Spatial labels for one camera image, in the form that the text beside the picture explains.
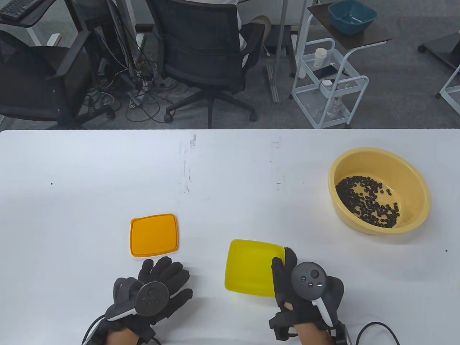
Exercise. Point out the person's left hand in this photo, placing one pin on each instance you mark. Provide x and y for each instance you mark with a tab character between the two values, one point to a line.
165	269

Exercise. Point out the clear plastic bottle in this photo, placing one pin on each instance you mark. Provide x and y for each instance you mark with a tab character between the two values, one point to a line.
335	106

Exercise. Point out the small white bottle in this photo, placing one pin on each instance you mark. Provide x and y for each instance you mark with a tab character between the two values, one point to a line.
302	73

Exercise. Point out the pile of dark coffee beans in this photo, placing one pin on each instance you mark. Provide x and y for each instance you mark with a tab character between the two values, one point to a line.
359	210

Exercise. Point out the grey white hand controller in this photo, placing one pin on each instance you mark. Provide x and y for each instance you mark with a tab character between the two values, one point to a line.
151	298
309	278

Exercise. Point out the dark wheeled platform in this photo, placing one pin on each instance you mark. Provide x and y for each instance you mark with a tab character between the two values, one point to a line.
444	48

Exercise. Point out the person's right hand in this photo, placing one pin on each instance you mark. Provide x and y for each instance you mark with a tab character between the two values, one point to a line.
282	287

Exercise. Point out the silver metal stand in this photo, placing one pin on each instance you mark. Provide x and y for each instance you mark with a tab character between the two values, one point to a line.
282	36

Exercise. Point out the grey keyboard tray desk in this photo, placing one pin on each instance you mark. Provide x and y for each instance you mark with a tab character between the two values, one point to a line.
34	18

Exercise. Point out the white rolling cart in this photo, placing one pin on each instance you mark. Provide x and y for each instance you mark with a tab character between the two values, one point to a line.
325	91

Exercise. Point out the teal plastic basin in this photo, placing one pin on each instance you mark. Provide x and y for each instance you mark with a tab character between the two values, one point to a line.
354	25

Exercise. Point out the orange plastic lid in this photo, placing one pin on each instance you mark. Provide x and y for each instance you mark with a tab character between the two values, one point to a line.
152	233

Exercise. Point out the black armrest office chair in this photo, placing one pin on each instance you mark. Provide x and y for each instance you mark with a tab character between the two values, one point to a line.
36	79

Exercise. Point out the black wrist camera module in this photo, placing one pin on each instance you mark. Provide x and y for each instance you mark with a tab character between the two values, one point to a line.
341	336
99	336

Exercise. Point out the white charger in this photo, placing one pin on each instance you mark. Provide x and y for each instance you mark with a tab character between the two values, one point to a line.
327	83

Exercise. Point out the white metal frame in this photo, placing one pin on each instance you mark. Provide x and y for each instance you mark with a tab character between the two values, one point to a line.
449	84

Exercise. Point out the white utility cart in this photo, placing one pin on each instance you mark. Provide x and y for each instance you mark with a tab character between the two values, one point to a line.
359	39

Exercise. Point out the black computer tower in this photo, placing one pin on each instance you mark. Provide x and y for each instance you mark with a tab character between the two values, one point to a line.
90	21

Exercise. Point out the person's right forearm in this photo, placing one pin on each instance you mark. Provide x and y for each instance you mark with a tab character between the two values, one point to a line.
312	334

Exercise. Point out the yellow plastic basin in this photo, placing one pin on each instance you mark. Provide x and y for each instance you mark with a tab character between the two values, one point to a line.
413	187

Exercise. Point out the white paper cup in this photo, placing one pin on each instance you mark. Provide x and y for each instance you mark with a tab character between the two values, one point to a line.
320	57

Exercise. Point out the black keyboard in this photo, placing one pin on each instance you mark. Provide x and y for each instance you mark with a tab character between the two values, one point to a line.
14	9

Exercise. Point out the yellow plastic container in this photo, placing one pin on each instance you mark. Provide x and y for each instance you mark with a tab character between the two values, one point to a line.
248	267

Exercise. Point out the black mesh office chair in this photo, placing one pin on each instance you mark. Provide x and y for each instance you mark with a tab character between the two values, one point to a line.
201	43

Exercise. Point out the black box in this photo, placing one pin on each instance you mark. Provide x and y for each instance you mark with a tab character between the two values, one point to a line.
289	41

